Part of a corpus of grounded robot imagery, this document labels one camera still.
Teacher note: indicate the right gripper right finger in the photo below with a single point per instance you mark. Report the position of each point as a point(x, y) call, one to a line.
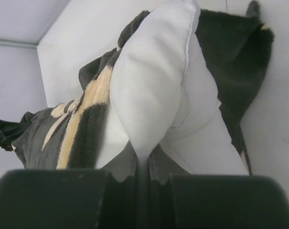
point(179, 200)

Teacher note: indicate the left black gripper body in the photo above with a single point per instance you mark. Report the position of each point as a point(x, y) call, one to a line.
point(10, 131)

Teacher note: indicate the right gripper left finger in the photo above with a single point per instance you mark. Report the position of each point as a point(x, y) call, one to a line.
point(71, 199)

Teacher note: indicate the black beige patterned pillowcase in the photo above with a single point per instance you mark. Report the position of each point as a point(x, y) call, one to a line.
point(236, 50)

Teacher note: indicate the white pillow insert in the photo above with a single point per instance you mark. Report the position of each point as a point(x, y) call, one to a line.
point(162, 94)

